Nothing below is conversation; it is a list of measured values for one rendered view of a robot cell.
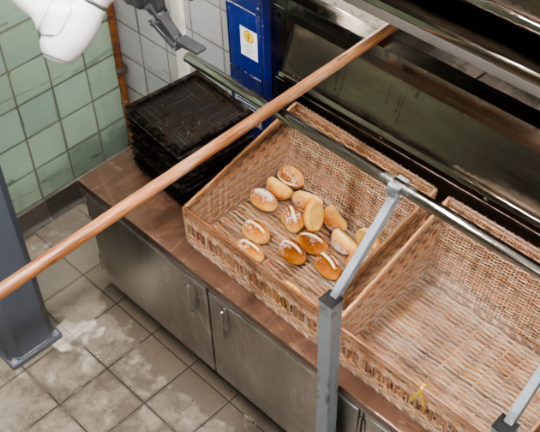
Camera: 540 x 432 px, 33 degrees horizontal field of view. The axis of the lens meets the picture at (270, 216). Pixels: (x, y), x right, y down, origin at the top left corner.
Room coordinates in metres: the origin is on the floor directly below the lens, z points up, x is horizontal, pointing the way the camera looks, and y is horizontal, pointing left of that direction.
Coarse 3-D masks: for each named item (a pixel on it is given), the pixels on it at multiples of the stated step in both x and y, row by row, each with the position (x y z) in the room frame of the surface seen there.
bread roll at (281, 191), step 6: (270, 180) 2.04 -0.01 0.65; (276, 180) 2.04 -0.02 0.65; (270, 186) 2.03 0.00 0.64; (276, 186) 2.02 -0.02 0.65; (282, 186) 2.01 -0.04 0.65; (276, 192) 2.01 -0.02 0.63; (282, 192) 2.00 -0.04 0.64; (288, 192) 2.00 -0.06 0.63; (276, 198) 2.00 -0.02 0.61; (282, 198) 2.00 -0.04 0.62; (288, 198) 2.00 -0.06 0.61
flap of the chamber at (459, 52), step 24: (360, 0) 1.85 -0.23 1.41; (408, 0) 1.86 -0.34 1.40; (432, 0) 1.86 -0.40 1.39; (456, 0) 1.87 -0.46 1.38; (408, 24) 1.74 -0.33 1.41; (456, 24) 1.75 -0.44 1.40; (480, 24) 1.76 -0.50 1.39; (504, 24) 1.76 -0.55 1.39; (456, 48) 1.65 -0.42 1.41; (504, 48) 1.65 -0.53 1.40; (528, 48) 1.66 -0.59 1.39; (504, 72) 1.56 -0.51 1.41
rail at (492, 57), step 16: (368, 0) 1.83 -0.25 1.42; (384, 0) 1.81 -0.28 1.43; (400, 16) 1.76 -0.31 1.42; (416, 16) 1.74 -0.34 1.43; (432, 32) 1.70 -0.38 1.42; (448, 32) 1.68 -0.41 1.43; (464, 48) 1.64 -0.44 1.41; (480, 48) 1.61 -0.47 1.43; (496, 64) 1.57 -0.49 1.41; (512, 64) 1.55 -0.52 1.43; (528, 80) 1.52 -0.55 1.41
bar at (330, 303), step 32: (192, 64) 1.96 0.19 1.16; (256, 96) 1.80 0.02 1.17; (352, 160) 1.56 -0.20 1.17; (416, 192) 1.44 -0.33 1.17; (384, 224) 1.43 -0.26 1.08; (448, 224) 1.36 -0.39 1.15; (352, 256) 1.39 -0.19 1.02; (512, 256) 1.24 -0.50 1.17; (320, 320) 1.32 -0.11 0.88; (320, 352) 1.32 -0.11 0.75; (320, 384) 1.31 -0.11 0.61; (320, 416) 1.31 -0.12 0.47; (512, 416) 0.99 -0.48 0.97
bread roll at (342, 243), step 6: (336, 234) 1.81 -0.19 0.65; (342, 234) 1.80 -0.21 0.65; (336, 240) 1.79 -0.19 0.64; (342, 240) 1.78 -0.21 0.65; (348, 240) 1.78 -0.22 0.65; (336, 246) 1.78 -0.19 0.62; (342, 246) 1.77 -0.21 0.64; (348, 246) 1.76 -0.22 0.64; (354, 246) 1.77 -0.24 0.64; (342, 252) 1.76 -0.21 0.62; (348, 252) 1.76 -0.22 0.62
